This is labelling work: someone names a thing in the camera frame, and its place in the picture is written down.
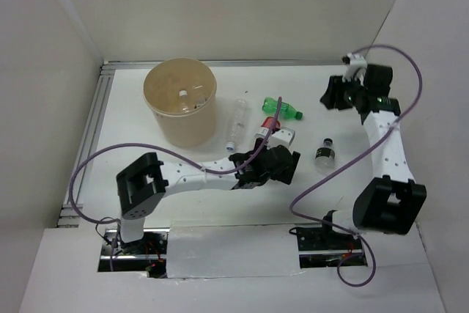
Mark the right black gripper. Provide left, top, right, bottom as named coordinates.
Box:
left=320, top=73, right=368, bottom=111

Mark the black label clear bottle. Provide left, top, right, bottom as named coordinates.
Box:
left=314, top=138, right=336, bottom=174

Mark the blue label water bottle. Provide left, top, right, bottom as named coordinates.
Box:
left=191, top=84, right=212, bottom=108

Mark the clear crushed bottle white cap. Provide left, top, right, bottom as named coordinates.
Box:
left=177, top=89, right=196, bottom=114

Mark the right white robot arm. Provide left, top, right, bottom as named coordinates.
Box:
left=320, top=62, right=426, bottom=248

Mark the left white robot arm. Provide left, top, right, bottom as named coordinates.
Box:
left=117, top=145, right=300, bottom=254

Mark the beige round bin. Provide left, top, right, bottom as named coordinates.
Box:
left=143, top=58, right=217, bottom=148

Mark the red label bottle red cap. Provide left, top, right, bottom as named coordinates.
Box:
left=254, top=117, right=281, bottom=147

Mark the green plastic bottle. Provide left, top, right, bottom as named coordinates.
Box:
left=262, top=97, right=303, bottom=121

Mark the slim clear bottle blue cap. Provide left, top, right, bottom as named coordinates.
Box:
left=226, top=99, right=248, bottom=152

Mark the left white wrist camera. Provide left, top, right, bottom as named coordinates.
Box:
left=267, top=128, right=295, bottom=149

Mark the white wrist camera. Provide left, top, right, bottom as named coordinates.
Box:
left=341, top=53, right=367, bottom=82
left=267, top=128, right=295, bottom=149

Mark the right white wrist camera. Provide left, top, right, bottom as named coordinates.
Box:
left=341, top=53, right=367, bottom=82

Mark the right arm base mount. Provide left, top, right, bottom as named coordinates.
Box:
left=289, top=225, right=367, bottom=269

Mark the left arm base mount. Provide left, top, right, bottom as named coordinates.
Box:
left=95, top=225, right=170, bottom=279

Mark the aluminium frame rail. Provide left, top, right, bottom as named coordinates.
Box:
left=74, top=61, right=372, bottom=227

